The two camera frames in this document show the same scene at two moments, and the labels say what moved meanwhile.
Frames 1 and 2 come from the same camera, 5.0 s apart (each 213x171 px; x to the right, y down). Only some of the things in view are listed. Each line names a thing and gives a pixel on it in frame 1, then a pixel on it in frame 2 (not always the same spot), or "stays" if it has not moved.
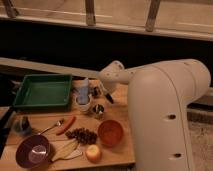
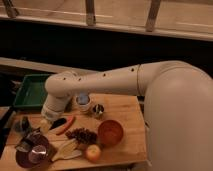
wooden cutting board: [95, 132] stays
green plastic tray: [44, 91] stays
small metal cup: [98, 108] stays
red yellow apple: [93, 153] stays
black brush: [109, 97] to [58, 123]
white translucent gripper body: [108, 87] to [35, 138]
